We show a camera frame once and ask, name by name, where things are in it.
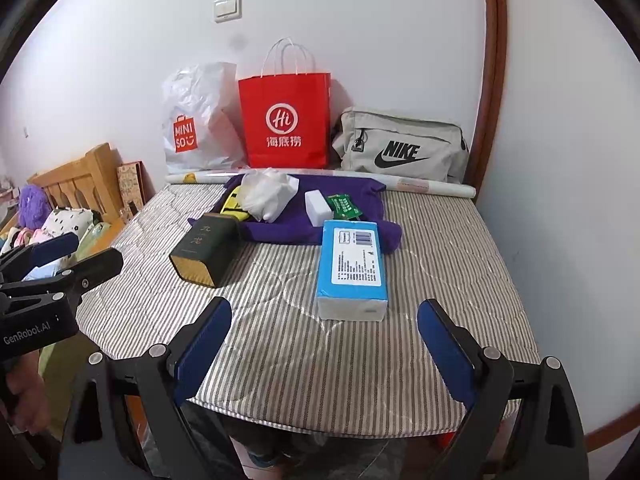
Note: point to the person's left hand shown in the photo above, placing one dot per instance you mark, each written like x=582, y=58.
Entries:
x=30, y=390

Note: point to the grey waist bag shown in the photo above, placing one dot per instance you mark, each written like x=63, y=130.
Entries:
x=400, y=145

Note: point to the white dotted cloth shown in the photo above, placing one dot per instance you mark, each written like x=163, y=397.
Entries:
x=67, y=222

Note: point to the light green sheet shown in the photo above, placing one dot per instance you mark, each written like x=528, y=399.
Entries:
x=100, y=237

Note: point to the brown patterned book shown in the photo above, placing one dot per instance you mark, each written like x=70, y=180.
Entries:
x=134, y=182

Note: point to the wooden door frame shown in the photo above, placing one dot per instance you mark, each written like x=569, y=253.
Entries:
x=487, y=85

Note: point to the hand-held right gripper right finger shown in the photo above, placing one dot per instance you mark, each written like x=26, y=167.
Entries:
x=445, y=345

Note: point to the purple sweater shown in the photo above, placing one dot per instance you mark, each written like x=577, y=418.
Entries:
x=280, y=230

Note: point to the white plastic shopping bag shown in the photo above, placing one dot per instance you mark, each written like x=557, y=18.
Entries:
x=197, y=120

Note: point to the wooden headboard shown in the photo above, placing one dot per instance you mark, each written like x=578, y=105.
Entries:
x=82, y=175

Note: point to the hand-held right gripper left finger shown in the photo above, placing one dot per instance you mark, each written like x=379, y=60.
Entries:
x=205, y=345

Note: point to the white light switch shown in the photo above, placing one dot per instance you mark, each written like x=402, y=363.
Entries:
x=227, y=9

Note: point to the blue cardboard box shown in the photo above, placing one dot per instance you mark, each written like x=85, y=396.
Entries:
x=352, y=270

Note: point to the white gloves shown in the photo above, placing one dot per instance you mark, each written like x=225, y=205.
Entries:
x=270, y=195

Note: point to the green packet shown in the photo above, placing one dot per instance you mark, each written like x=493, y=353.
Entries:
x=344, y=207

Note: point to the purple plush toy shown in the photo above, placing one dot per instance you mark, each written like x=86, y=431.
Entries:
x=34, y=207

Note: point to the dark green box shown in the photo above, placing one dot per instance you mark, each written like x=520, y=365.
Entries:
x=205, y=250

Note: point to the red paper bag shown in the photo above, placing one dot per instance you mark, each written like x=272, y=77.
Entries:
x=285, y=125

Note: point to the white foam block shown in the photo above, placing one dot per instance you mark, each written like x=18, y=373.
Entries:
x=317, y=210

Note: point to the rolled paper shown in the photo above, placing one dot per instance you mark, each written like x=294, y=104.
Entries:
x=430, y=189

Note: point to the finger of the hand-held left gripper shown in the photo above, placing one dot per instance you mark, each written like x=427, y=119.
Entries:
x=52, y=250
x=95, y=270

